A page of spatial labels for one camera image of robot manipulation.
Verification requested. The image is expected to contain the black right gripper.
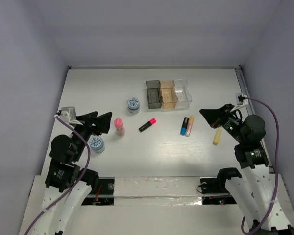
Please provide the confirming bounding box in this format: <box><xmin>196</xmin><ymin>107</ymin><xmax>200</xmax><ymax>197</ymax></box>
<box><xmin>199</xmin><ymin>103</ymin><xmax>246</xmax><ymax>143</ymax></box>

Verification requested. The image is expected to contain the yellow pastel highlighter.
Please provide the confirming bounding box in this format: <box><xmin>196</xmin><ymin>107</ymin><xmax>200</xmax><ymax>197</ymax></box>
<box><xmin>213</xmin><ymin>127</ymin><xmax>222</xmax><ymax>145</ymax></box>

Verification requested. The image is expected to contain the orange pastel highlighter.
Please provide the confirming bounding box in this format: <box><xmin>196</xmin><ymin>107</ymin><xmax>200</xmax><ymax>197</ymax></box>
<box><xmin>185</xmin><ymin>116</ymin><xmax>194</xmax><ymax>137</ymax></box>

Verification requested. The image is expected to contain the pink capped pin bottle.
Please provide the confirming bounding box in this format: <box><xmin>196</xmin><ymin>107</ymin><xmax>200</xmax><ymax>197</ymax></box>
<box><xmin>114</xmin><ymin>118</ymin><xmax>125</xmax><ymax>136</ymax></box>

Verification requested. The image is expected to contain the blue white slime jar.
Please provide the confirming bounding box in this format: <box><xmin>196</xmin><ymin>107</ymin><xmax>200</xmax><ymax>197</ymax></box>
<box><xmin>89</xmin><ymin>136</ymin><xmax>105</xmax><ymax>153</ymax></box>
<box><xmin>127</xmin><ymin>97</ymin><xmax>140</xmax><ymax>114</ymax></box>

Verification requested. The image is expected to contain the black blue highlighter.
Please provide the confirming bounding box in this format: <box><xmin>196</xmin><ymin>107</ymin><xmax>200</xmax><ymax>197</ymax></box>
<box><xmin>180</xmin><ymin>117</ymin><xmax>189</xmax><ymax>136</ymax></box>

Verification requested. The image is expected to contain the black pink highlighter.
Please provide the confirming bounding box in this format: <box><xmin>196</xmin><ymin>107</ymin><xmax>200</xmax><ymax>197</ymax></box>
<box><xmin>139</xmin><ymin>118</ymin><xmax>156</xmax><ymax>132</ymax></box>

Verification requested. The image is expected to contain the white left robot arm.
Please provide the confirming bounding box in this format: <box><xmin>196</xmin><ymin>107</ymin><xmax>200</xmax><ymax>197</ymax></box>
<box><xmin>32</xmin><ymin>107</ymin><xmax>112</xmax><ymax>235</ymax></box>

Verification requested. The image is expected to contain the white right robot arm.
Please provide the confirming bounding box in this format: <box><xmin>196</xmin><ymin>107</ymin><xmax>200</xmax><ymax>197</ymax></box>
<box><xmin>199</xmin><ymin>104</ymin><xmax>294</xmax><ymax>235</ymax></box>

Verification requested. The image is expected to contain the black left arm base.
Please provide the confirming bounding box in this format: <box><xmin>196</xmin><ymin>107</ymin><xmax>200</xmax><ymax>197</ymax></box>
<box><xmin>82</xmin><ymin>177</ymin><xmax>115</xmax><ymax>206</ymax></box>

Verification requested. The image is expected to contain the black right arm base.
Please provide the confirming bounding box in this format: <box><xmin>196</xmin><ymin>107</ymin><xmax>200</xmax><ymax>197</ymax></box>
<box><xmin>196</xmin><ymin>178</ymin><xmax>236</xmax><ymax>205</ymax></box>

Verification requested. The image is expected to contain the clear plastic bin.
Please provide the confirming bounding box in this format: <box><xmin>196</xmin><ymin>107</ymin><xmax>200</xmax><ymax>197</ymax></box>
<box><xmin>174</xmin><ymin>79</ymin><xmax>192</xmax><ymax>110</ymax></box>

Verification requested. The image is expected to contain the amber plastic bin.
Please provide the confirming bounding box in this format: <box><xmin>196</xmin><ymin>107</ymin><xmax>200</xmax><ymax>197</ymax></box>
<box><xmin>160</xmin><ymin>80</ymin><xmax>177</xmax><ymax>109</ymax></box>

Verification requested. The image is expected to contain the smoke grey plastic bin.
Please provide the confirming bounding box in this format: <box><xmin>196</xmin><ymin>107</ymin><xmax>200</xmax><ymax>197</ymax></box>
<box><xmin>146</xmin><ymin>80</ymin><xmax>162</xmax><ymax>109</ymax></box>

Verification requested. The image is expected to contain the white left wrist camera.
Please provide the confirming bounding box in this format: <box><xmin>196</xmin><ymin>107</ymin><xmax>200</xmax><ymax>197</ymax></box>
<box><xmin>55</xmin><ymin>106</ymin><xmax>76</xmax><ymax>123</ymax></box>

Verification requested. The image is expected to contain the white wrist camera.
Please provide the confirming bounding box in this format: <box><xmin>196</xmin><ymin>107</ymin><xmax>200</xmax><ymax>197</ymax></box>
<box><xmin>235</xmin><ymin>93</ymin><xmax>249</xmax><ymax>106</ymax></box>
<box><xmin>55</xmin><ymin>106</ymin><xmax>76</xmax><ymax>123</ymax></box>

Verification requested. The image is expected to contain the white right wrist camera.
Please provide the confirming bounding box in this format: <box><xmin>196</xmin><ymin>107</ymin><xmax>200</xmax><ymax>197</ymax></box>
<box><xmin>235</xmin><ymin>93</ymin><xmax>249</xmax><ymax>106</ymax></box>

